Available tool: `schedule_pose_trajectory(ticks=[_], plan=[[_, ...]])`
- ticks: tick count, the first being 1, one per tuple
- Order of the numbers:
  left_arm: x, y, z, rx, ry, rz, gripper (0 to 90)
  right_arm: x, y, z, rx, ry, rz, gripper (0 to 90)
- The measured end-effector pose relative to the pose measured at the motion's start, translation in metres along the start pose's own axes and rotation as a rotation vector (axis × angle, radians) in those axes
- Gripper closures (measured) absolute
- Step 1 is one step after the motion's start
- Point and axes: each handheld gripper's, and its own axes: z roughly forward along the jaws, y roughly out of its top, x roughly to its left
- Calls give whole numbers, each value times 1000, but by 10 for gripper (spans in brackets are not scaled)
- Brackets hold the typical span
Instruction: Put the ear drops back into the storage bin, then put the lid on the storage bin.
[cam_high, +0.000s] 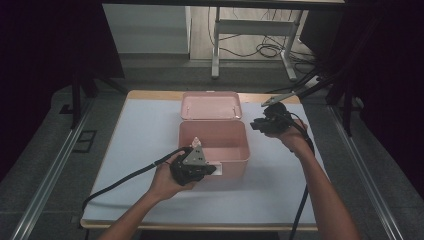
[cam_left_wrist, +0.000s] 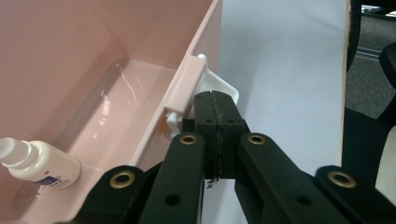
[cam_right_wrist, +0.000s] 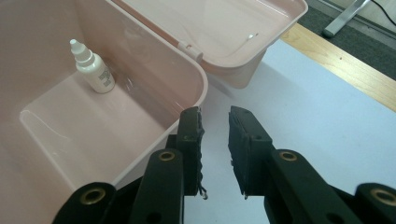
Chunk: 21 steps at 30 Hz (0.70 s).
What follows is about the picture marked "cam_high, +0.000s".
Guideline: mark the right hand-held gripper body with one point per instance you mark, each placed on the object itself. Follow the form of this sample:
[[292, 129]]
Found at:
[[278, 118]]

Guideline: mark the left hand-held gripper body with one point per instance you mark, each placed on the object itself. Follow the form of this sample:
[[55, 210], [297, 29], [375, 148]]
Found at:
[[188, 166]]

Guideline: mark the pink storage box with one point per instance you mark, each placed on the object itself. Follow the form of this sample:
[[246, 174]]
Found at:
[[220, 136]]

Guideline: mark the person's right hand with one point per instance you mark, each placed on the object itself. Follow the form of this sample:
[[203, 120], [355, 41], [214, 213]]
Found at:
[[295, 136]]

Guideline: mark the person's left hand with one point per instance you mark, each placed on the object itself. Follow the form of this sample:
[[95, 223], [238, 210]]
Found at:
[[163, 181]]

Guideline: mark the pale blue table sheet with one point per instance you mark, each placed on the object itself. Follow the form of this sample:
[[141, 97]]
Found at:
[[140, 133]]

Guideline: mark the black metal stand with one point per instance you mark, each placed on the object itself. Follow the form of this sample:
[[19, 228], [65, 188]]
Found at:
[[346, 106], [76, 100]]

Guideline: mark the wooden table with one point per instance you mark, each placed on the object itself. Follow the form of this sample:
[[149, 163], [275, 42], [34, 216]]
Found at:
[[153, 94]]

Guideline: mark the dark curtain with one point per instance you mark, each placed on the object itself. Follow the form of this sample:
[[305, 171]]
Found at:
[[40, 60], [386, 66]]

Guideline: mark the white cabinet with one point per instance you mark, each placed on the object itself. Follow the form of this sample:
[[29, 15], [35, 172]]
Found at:
[[146, 30]]

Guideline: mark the white desk frame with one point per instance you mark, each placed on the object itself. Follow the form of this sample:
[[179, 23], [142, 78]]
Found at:
[[253, 27]]

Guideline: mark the metal floor rail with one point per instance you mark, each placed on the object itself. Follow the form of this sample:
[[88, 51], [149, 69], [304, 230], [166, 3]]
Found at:
[[366, 180], [46, 186]]

